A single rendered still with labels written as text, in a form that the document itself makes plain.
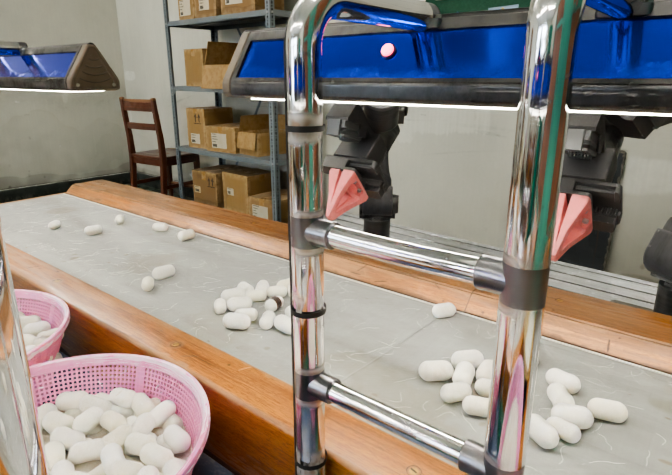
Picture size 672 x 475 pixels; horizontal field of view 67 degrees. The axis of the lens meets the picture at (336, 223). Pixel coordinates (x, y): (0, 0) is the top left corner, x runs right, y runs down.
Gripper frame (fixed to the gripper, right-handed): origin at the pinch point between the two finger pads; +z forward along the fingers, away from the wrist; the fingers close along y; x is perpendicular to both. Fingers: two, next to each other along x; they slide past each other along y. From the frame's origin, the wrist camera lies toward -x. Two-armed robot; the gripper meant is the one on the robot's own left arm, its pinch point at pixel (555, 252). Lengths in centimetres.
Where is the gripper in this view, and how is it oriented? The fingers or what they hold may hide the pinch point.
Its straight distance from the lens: 66.1
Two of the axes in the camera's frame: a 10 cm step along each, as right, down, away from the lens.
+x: 4.0, 5.9, 7.0
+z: -4.8, 7.8, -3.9
